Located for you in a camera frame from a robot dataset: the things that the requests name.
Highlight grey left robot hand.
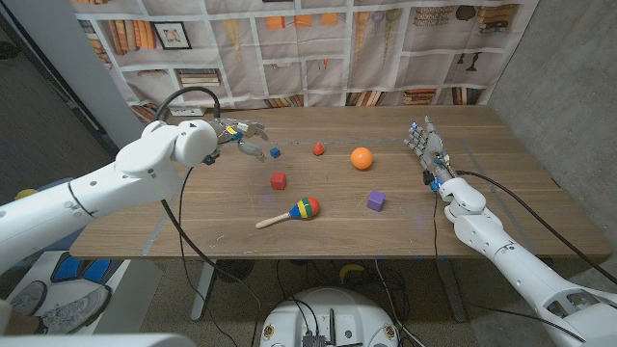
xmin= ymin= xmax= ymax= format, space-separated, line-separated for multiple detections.
xmin=209 ymin=119 xmax=269 ymax=164

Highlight orange ball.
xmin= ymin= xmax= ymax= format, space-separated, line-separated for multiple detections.
xmin=350 ymin=147 xmax=374 ymax=172

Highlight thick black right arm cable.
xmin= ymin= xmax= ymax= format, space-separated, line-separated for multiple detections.
xmin=454 ymin=169 xmax=617 ymax=285

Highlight striped wooden maraca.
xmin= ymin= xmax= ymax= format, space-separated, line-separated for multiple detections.
xmin=255 ymin=197 xmax=321 ymax=230

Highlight grey table leg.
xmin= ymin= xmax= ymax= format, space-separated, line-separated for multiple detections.
xmin=436 ymin=257 xmax=469 ymax=323

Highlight purple magnetic cube block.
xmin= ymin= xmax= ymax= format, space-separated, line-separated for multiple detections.
xmin=366 ymin=190 xmax=387 ymax=213

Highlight white robot torso edge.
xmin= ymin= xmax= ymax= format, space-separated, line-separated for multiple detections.
xmin=0 ymin=333 xmax=197 ymax=347

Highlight grey sneaker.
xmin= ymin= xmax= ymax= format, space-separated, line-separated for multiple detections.
xmin=9 ymin=280 xmax=49 ymax=317
xmin=37 ymin=284 xmax=113 ymax=335

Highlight black floor fan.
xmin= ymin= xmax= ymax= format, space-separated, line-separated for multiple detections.
xmin=215 ymin=258 xmax=255 ymax=283

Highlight white power strip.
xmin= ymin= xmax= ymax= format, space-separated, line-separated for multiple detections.
xmin=169 ymin=106 xmax=207 ymax=118

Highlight white table leg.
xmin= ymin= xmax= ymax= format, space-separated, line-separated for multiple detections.
xmin=190 ymin=258 xmax=217 ymax=323

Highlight printed bookshelf backdrop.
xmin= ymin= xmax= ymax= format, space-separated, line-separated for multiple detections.
xmin=69 ymin=0 xmax=541 ymax=113

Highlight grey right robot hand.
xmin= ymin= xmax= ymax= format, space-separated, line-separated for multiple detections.
xmin=403 ymin=115 xmax=458 ymax=188

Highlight yellow banana toy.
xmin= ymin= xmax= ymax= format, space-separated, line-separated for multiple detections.
xmin=338 ymin=263 xmax=366 ymax=284

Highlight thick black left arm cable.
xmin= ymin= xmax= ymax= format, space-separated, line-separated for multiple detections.
xmin=152 ymin=86 xmax=264 ymax=338

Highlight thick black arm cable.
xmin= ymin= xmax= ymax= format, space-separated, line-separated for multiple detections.
xmin=152 ymin=86 xmax=264 ymax=338
xmin=454 ymin=169 xmax=617 ymax=285

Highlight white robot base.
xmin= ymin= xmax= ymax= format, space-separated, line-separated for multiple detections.
xmin=259 ymin=287 xmax=400 ymax=347

